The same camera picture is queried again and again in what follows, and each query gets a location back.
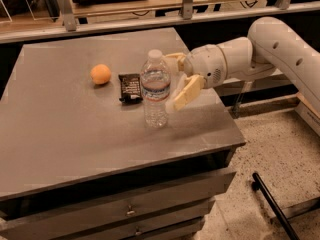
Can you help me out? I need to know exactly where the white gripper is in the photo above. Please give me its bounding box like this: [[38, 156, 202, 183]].
[[164, 45, 227, 113]]

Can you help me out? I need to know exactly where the clear plastic water bottle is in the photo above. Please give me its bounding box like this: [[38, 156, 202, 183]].
[[140, 49, 171, 128]]

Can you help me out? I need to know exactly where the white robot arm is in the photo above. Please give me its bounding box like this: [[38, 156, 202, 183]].
[[166, 17, 320, 113]]

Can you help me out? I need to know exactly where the black snack packet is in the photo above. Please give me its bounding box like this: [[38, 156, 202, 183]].
[[118, 74, 143, 104]]

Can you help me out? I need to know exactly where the orange fruit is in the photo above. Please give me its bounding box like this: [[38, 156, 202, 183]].
[[90, 64, 111, 85]]

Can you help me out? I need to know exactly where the black metal bar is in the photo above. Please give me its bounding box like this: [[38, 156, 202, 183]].
[[252, 172, 300, 240]]

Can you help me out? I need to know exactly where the grey drawer cabinet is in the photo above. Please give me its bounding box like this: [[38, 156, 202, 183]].
[[0, 28, 244, 240]]

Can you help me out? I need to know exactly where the upper drawer knob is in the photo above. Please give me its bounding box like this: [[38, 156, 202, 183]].
[[126, 205, 136, 217]]

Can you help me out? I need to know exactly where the drawer knob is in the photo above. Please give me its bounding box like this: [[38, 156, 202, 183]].
[[126, 205, 136, 217], [135, 227, 142, 236]]

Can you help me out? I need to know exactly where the lower drawer knob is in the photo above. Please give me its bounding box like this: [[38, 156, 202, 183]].
[[135, 227, 142, 236]]

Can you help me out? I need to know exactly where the metal railing frame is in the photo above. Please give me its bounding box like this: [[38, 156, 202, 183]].
[[0, 0, 319, 44]]

